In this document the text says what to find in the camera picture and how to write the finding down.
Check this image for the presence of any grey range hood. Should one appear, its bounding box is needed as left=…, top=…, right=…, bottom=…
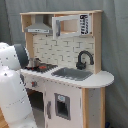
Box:
left=25, top=15, right=52, bottom=34

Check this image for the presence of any black toy faucet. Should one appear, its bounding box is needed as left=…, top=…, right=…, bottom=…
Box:
left=76, top=50, right=94, bottom=70

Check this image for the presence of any grey toy sink basin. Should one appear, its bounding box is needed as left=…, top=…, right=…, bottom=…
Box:
left=51, top=67, right=92, bottom=81

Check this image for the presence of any wooden toy kitchen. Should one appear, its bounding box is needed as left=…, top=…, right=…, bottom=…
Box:
left=21, top=10, right=114, bottom=128

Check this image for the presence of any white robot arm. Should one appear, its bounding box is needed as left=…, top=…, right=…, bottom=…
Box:
left=0, top=42, right=37, bottom=128

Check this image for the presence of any black toy stovetop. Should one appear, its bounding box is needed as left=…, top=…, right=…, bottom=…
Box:
left=27, top=63, right=56, bottom=73

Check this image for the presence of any silver toy pot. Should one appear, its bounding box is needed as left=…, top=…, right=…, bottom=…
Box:
left=29, top=58, right=41, bottom=67

